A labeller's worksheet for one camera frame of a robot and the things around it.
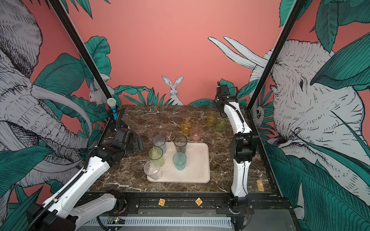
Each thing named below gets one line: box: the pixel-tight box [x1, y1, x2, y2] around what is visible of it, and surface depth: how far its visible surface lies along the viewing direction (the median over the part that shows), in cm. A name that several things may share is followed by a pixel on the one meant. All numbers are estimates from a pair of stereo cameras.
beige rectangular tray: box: [146, 141, 211, 184], surface depth 89 cm
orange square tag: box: [158, 198, 166, 207], surface depth 76 cm
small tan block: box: [256, 179, 265, 192], surface depth 82 cm
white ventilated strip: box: [84, 216, 233, 228], surface depth 71 cm
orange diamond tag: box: [194, 196, 204, 207], surface depth 76 cm
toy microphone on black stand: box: [106, 97, 118, 120], surface depth 94 cm
